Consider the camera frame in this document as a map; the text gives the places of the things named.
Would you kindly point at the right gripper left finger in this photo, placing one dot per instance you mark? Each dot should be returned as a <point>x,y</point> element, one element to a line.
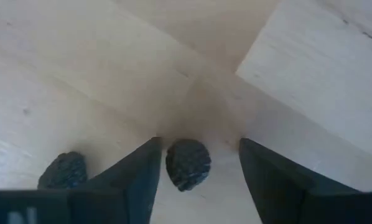
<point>127,193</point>

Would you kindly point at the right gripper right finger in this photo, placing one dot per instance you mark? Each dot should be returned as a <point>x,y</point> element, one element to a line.
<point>273,186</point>

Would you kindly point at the small dark berry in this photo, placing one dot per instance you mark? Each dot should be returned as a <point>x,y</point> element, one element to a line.
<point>187,165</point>
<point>63,171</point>

